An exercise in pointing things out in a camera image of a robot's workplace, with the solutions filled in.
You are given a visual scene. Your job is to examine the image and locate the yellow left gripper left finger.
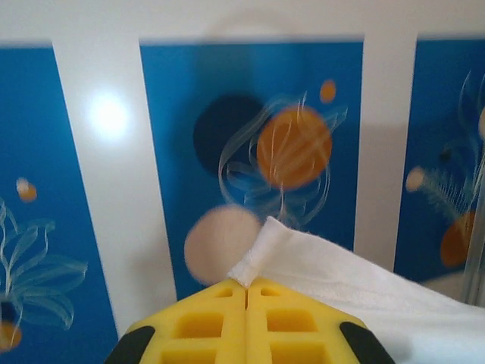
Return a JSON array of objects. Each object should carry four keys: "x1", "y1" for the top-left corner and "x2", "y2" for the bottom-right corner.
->
[{"x1": 104, "y1": 278, "x2": 248, "y2": 364}]

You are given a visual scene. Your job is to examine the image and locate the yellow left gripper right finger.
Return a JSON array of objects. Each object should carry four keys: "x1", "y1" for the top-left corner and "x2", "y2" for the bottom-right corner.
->
[{"x1": 245, "y1": 276, "x2": 396, "y2": 364}]

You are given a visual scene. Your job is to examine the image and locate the white t-shirt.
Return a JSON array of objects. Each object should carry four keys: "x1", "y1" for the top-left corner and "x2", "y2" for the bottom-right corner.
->
[{"x1": 227, "y1": 215, "x2": 485, "y2": 364}]

